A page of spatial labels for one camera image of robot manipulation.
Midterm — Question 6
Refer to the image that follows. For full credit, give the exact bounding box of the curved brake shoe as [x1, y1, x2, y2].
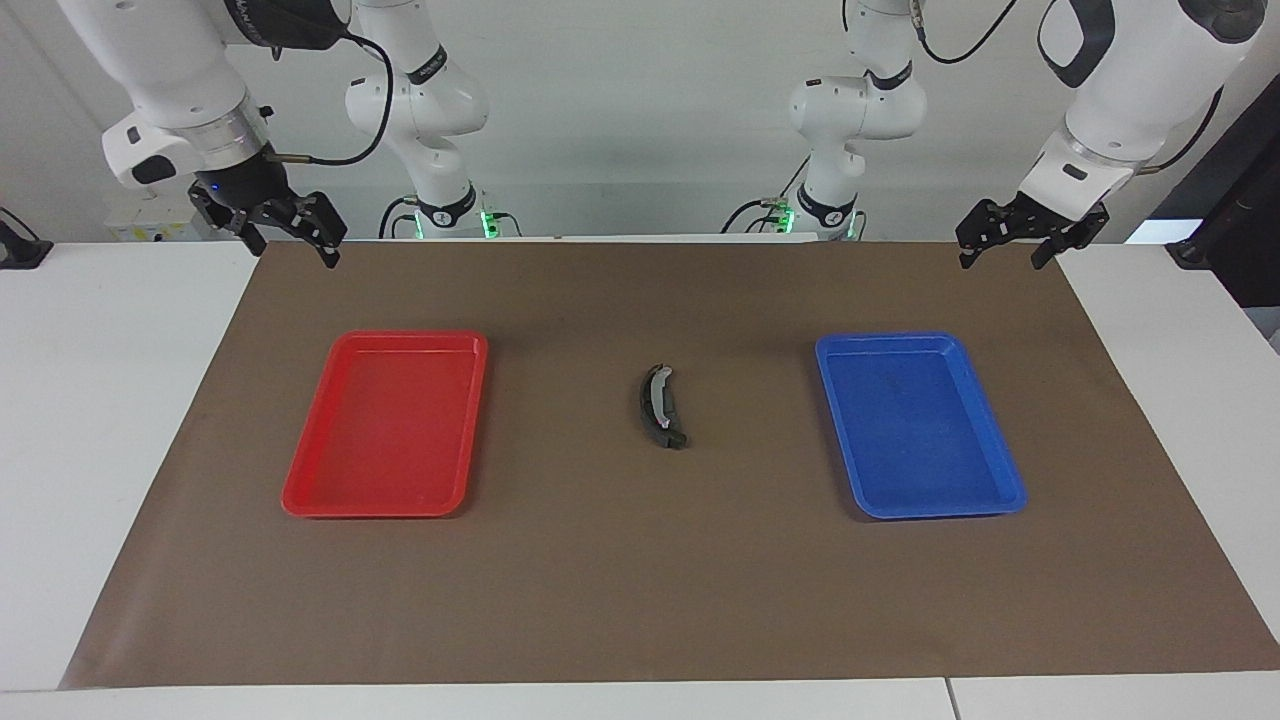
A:
[637, 364, 682, 448]

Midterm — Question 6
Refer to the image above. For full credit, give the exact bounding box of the dark panel with stand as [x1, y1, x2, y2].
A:
[1140, 75, 1280, 311]

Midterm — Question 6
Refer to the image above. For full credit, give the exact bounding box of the red plastic tray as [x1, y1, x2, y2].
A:
[281, 330, 490, 519]

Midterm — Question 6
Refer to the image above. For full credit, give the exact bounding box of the brown table mat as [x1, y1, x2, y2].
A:
[60, 238, 1280, 691]

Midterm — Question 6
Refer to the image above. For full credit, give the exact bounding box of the black clamp at table edge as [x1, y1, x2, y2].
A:
[0, 207, 54, 270]

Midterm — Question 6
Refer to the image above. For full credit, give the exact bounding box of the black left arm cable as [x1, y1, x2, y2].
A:
[912, 0, 1227, 177]

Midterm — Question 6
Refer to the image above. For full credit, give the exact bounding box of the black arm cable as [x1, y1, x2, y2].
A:
[912, 0, 1227, 177]
[268, 28, 395, 167]

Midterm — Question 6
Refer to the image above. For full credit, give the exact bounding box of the white wall socket box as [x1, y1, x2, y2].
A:
[105, 193, 214, 243]

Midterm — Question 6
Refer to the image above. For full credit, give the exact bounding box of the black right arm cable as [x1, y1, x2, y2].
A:
[268, 28, 395, 167]

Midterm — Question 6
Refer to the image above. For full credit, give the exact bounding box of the black base cable bundle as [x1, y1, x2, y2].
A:
[721, 155, 813, 237]

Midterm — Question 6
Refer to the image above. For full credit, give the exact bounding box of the blue plastic tray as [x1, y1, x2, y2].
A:
[814, 332, 1028, 521]

